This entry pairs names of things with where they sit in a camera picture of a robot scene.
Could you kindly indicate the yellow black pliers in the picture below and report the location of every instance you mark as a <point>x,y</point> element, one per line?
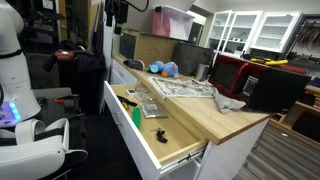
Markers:
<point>126,103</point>

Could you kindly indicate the dark grey fabric bin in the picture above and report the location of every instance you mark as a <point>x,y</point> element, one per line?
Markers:
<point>188,56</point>

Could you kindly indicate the grey crumpled rag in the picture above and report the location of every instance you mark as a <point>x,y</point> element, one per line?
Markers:
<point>226,104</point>

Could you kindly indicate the white small box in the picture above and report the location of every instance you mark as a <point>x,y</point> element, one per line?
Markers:
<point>131,92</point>

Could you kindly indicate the white wooden-top cabinet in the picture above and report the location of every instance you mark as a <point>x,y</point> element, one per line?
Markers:
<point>230,137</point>

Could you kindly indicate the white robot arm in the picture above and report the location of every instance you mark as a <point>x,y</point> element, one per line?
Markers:
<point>30,149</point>

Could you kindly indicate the clear plastic container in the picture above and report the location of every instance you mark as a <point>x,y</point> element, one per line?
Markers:
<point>143,94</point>

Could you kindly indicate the silver zip bag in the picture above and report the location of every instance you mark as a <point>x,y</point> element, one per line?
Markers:
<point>153,110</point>

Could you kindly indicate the grey sneaker shoe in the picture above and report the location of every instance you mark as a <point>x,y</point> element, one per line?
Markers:
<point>134,64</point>

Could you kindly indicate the white drawer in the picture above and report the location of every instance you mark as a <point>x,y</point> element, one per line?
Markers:
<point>178,159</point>

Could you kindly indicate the patterned white cloth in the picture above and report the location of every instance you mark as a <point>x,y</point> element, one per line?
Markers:
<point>176,88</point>

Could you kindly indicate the yellow power tool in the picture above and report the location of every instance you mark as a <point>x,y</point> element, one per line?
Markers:
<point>269,62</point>

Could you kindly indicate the metal cup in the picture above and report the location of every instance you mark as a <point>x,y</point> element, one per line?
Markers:
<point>202,71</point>

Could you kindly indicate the white glass-door wall cabinet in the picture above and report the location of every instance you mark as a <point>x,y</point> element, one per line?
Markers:
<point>237,32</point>

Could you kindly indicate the black small clip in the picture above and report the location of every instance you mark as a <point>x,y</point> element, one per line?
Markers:
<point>160,136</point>

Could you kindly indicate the dark jacket on stand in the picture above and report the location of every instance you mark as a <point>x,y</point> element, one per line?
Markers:
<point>74,59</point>

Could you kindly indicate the pink clear storage bin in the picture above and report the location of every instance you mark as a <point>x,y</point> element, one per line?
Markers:
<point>172,22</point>

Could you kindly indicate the black cart with clamps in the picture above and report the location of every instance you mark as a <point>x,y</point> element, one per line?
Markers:
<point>59,103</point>

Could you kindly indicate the cardboard box with dark panel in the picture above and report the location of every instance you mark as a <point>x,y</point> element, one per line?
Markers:
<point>146,47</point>

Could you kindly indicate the red microwave oven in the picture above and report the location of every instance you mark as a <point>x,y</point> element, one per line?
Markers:
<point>262,88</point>

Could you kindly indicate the blue plush toy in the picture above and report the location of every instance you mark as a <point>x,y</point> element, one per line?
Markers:
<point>165,69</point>

